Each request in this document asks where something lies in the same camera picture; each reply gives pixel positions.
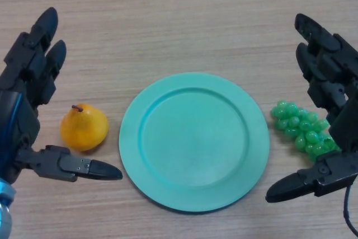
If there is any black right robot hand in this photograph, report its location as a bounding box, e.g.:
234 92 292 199
265 13 358 203

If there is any yellow pear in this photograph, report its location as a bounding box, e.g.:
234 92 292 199
60 104 109 152

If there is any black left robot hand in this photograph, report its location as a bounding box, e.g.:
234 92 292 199
0 7 124 186

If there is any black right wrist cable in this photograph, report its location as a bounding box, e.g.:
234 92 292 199
343 185 358 237

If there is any green round plate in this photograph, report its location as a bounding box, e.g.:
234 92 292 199
119 72 271 214

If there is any green grape bunch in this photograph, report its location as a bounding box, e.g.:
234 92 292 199
270 100 342 163

